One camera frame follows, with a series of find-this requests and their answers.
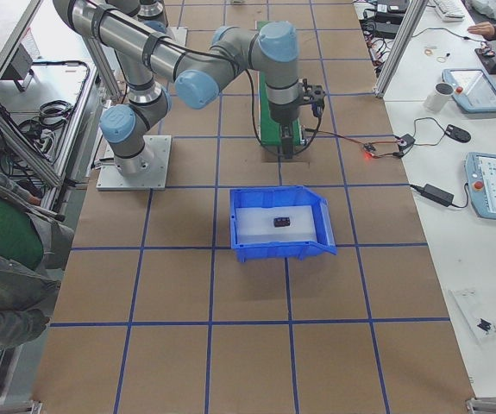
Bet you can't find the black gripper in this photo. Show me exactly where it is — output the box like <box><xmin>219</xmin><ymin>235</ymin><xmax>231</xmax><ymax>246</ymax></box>
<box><xmin>269</xmin><ymin>78</ymin><xmax>325</xmax><ymax>160</ymax></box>

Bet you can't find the brown cylindrical capacitor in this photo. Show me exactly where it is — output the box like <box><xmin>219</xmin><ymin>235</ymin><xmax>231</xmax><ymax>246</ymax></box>
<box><xmin>273</xmin><ymin>216</ymin><xmax>291</xmax><ymax>228</ymax></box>

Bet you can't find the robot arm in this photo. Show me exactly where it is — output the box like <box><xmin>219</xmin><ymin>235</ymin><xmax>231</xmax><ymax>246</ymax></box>
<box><xmin>53</xmin><ymin>1</ymin><xmax>324</xmax><ymax>177</ymax></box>
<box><xmin>106</xmin><ymin>0</ymin><xmax>168</xmax><ymax>28</ymax></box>

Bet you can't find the bystander hand on desk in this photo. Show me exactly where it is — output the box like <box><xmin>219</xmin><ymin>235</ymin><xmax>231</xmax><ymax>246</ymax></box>
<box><xmin>467</xmin><ymin>22</ymin><xmax>495</xmax><ymax>41</ymax></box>

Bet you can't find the green conveyor belt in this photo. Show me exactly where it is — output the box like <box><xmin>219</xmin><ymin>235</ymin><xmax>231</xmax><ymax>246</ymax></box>
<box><xmin>251</xmin><ymin>21</ymin><xmax>301</xmax><ymax>157</ymax></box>

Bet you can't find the small speed controller board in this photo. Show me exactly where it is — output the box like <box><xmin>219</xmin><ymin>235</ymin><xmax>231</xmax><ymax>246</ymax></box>
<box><xmin>362</xmin><ymin>142</ymin><xmax>378</xmax><ymax>159</ymax></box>

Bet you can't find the blue plastic bin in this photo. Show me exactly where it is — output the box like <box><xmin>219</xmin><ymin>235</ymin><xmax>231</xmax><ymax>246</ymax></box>
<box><xmin>229</xmin><ymin>185</ymin><xmax>337</xmax><ymax>262</ymax></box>

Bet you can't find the white foam liner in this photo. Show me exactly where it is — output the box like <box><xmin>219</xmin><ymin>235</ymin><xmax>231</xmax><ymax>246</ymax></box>
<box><xmin>235</xmin><ymin>205</ymin><xmax>317</xmax><ymax>244</ymax></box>

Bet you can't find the black power adapter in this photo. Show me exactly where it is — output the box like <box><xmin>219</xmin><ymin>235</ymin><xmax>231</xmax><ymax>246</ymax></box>
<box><xmin>397</xmin><ymin>134</ymin><xmax>416</xmax><ymax>158</ymax></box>

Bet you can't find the white cup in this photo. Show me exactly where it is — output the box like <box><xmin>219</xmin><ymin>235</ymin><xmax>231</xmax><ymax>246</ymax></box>
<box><xmin>424</xmin><ymin>82</ymin><xmax>454</xmax><ymax>113</ymax></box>

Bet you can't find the black power brick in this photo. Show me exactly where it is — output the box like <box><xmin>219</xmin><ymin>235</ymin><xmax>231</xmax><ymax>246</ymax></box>
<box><xmin>420</xmin><ymin>184</ymin><xmax>454</xmax><ymax>207</ymax></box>

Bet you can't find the black computer mouse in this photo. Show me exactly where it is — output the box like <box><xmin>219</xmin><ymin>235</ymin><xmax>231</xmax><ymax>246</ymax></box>
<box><xmin>445</xmin><ymin>124</ymin><xmax>471</xmax><ymax>143</ymax></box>

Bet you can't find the upper teach pendant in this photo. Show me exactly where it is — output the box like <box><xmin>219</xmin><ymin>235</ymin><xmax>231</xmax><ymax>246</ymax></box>
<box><xmin>442</xmin><ymin>68</ymin><xmax>496</xmax><ymax>114</ymax></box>

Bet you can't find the clear plastic sheet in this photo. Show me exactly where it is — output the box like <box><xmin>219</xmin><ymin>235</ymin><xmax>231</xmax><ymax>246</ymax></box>
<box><xmin>448</xmin><ymin>288</ymin><xmax>496</xmax><ymax>344</ymax></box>

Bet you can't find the person in grey jacket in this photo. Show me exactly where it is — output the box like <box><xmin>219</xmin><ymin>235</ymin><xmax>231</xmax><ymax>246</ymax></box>
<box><xmin>0</xmin><ymin>172</ymin><xmax>74</xmax><ymax>350</ymax></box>

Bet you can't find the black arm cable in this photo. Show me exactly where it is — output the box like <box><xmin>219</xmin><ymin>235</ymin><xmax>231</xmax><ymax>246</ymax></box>
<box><xmin>247</xmin><ymin>68</ymin><xmax>320</xmax><ymax>155</ymax></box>

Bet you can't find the red black conveyor cable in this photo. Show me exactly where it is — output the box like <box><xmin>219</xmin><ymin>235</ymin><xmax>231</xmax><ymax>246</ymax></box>
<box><xmin>301</xmin><ymin>126</ymin><xmax>404</xmax><ymax>159</ymax></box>

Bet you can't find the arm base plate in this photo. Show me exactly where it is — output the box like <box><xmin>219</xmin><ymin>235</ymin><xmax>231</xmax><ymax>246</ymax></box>
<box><xmin>96</xmin><ymin>135</ymin><xmax>173</xmax><ymax>191</ymax></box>
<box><xmin>166</xmin><ymin>26</ymin><xmax>188</xmax><ymax>46</ymax></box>

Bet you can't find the aluminium frame post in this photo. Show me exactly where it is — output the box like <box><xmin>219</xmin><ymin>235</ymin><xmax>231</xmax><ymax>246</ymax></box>
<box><xmin>374</xmin><ymin>0</ymin><xmax>428</xmax><ymax>98</ymax></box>

